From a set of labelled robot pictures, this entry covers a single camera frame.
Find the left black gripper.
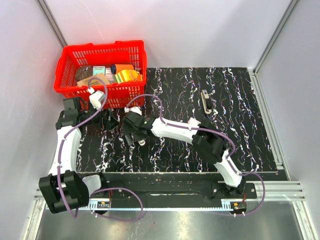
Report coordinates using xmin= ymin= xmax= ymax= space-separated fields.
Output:
xmin=79 ymin=100 xmax=120 ymax=132

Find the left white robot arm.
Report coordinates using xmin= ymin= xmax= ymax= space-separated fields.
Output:
xmin=38 ymin=97 xmax=119 ymax=214

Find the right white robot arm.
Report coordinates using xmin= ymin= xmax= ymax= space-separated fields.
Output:
xmin=123 ymin=110 xmax=246 ymax=198

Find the brown cardboard box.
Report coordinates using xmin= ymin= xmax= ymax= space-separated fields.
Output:
xmin=77 ymin=73 xmax=110 ymax=87

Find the pink white small box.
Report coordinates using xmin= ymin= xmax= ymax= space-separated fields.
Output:
xmin=105 ymin=67 xmax=115 ymax=83

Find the yellow orange snack box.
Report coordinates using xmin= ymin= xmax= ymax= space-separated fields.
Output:
xmin=114 ymin=69 xmax=143 ymax=84

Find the teal white box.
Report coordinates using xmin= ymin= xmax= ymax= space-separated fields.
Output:
xmin=92 ymin=65 xmax=106 ymax=76

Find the red plastic shopping basket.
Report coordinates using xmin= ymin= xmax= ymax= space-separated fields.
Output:
xmin=53 ymin=40 xmax=148 ymax=109

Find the orange bottle blue cap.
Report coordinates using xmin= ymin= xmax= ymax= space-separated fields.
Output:
xmin=110 ymin=64 xmax=135 ymax=75

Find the brown round cookie pack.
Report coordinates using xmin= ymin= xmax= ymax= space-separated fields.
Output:
xmin=75 ymin=65 xmax=93 ymax=82

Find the red white staple box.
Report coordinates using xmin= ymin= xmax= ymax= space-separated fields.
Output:
xmin=188 ymin=117 xmax=201 ymax=126

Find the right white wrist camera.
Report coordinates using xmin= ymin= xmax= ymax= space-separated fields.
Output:
xmin=124 ymin=106 xmax=142 ymax=115

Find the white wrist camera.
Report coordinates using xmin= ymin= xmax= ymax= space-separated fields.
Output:
xmin=88 ymin=87 xmax=105 ymax=110
xmin=124 ymin=106 xmax=142 ymax=115

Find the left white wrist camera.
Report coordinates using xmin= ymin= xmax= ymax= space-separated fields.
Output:
xmin=88 ymin=87 xmax=105 ymax=110

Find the aluminium frame rail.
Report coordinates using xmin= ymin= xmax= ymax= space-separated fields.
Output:
xmin=39 ymin=178 xmax=303 ymax=208

